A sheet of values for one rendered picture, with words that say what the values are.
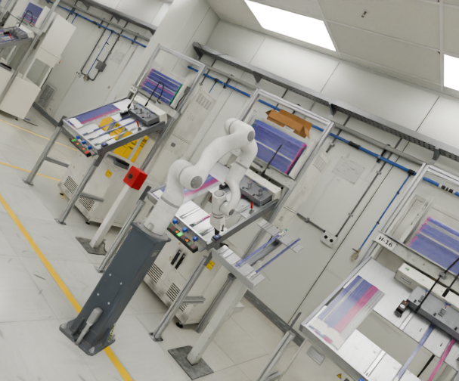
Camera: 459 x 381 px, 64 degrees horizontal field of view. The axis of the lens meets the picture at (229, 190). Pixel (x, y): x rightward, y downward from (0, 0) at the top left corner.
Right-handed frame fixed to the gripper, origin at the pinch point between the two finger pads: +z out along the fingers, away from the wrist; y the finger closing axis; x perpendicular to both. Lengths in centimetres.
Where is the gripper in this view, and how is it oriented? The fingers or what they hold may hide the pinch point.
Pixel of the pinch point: (217, 231)
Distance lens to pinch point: 235.4
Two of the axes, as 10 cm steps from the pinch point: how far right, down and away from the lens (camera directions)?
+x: 7.2, -3.9, 5.7
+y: 6.9, 4.8, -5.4
